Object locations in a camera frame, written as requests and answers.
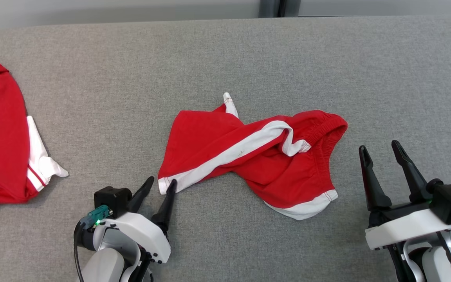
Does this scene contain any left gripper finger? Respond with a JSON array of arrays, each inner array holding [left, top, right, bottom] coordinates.
[[151, 179, 178, 235], [128, 176, 155, 214]]

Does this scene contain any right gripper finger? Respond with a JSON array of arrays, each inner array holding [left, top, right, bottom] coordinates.
[[391, 140, 431, 203], [359, 145, 392, 212]]

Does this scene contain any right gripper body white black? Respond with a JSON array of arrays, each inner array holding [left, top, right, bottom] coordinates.
[[365, 201, 451, 250]]

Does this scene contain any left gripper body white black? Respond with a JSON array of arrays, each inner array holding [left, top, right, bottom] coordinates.
[[92, 211, 171, 264]]

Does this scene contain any red shorts white side stripe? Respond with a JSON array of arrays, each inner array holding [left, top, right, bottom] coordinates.
[[158, 92, 348, 221]]

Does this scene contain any teal cable connector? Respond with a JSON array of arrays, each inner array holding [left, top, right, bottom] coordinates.
[[80, 205, 113, 230]]

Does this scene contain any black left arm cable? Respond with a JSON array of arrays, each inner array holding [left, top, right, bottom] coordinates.
[[73, 221, 93, 282]]

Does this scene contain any grey double partition post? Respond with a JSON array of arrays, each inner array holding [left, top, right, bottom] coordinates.
[[259, 0, 300, 18]]

